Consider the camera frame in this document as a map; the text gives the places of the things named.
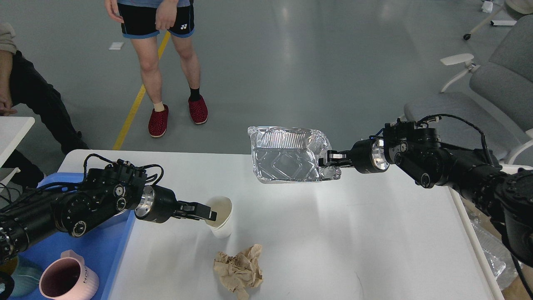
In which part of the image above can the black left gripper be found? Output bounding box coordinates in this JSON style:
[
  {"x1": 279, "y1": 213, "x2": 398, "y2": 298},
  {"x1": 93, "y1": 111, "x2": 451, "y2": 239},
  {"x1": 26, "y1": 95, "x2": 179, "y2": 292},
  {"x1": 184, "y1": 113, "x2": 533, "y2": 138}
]
[{"x1": 134, "y1": 185, "x2": 217, "y2": 223}]

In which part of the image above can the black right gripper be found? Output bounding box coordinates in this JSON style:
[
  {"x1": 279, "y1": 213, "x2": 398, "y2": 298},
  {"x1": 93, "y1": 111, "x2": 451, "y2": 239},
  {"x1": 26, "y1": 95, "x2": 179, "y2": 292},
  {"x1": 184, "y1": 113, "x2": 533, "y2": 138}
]
[{"x1": 318, "y1": 138, "x2": 389, "y2": 173}]

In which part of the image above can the white paper cup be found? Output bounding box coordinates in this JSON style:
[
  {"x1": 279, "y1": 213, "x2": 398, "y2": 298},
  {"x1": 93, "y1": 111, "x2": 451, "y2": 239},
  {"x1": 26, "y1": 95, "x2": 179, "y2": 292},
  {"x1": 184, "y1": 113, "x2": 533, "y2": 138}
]
[{"x1": 204, "y1": 196, "x2": 234, "y2": 239}]

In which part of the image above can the aluminium foil tray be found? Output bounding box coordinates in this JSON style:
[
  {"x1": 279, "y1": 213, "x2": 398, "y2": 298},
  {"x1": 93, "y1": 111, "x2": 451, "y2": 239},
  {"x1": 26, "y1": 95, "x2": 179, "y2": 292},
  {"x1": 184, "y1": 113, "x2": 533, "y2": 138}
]
[{"x1": 247, "y1": 127, "x2": 341, "y2": 184}]

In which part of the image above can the brown paper napkin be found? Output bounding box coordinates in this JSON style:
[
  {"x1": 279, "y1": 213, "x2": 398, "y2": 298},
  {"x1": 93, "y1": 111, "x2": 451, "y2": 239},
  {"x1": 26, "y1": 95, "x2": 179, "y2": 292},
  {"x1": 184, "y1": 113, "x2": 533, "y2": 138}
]
[{"x1": 213, "y1": 244, "x2": 263, "y2": 300}]

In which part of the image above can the pink mug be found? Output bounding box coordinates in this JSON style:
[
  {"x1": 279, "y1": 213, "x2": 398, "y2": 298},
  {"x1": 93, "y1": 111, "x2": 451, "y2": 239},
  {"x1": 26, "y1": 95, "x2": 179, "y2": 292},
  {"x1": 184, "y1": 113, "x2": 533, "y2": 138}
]
[{"x1": 39, "y1": 250, "x2": 100, "y2": 300}]

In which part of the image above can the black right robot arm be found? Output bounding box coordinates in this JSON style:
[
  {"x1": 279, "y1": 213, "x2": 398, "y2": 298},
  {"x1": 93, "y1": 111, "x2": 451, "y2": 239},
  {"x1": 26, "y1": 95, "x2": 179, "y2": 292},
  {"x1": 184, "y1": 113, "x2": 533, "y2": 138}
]
[{"x1": 318, "y1": 114, "x2": 533, "y2": 266}]

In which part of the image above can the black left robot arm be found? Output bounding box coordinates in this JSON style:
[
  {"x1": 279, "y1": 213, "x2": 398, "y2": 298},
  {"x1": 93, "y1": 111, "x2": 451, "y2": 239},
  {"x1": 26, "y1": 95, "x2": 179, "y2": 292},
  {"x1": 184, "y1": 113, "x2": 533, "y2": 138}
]
[{"x1": 0, "y1": 153, "x2": 217, "y2": 263}]

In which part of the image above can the blue plastic tray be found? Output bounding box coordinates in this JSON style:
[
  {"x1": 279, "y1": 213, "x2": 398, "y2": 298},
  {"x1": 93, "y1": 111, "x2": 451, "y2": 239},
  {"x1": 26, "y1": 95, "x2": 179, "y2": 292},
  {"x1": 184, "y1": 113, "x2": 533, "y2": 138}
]
[{"x1": 0, "y1": 173, "x2": 144, "y2": 300}]

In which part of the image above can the grey office chair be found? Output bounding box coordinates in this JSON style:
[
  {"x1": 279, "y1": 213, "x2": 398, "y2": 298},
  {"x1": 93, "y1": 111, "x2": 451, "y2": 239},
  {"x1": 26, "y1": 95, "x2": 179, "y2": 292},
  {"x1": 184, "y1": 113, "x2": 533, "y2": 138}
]
[{"x1": 404, "y1": 15, "x2": 533, "y2": 166}]

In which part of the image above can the teal ceramic mug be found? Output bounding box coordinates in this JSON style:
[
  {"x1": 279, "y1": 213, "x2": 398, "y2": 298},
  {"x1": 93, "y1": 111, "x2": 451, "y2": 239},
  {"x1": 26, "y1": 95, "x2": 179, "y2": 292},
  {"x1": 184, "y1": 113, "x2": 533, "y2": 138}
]
[{"x1": 0, "y1": 255, "x2": 42, "y2": 297}]

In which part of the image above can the white waste bin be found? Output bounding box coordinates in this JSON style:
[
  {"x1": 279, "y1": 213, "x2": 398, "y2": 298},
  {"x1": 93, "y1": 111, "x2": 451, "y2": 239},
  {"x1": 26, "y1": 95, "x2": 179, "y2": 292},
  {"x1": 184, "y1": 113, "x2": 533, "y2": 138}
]
[{"x1": 449, "y1": 188, "x2": 530, "y2": 300}]

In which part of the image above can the white side table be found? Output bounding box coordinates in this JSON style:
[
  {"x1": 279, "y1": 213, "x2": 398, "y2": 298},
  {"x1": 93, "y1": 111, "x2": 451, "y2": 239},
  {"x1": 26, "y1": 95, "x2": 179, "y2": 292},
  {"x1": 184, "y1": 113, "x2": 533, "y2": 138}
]
[{"x1": 0, "y1": 116, "x2": 35, "y2": 165}]

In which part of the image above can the standing person in shorts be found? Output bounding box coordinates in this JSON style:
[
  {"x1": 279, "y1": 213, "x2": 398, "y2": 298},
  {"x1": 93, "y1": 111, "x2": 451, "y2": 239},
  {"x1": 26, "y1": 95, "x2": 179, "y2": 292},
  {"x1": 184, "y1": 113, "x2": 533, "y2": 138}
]
[{"x1": 105, "y1": 0, "x2": 209, "y2": 138}]

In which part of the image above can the seated person in black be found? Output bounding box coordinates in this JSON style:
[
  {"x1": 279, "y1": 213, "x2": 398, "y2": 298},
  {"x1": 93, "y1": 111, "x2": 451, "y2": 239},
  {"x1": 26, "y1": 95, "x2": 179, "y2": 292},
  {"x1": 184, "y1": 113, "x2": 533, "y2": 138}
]
[{"x1": 0, "y1": 23, "x2": 89, "y2": 188}]

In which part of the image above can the white chair base far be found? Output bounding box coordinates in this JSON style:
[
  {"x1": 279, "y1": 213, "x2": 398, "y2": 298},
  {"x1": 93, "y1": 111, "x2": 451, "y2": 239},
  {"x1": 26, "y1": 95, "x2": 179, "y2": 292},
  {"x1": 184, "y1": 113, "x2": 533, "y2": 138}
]
[{"x1": 462, "y1": 0, "x2": 533, "y2": 40}]

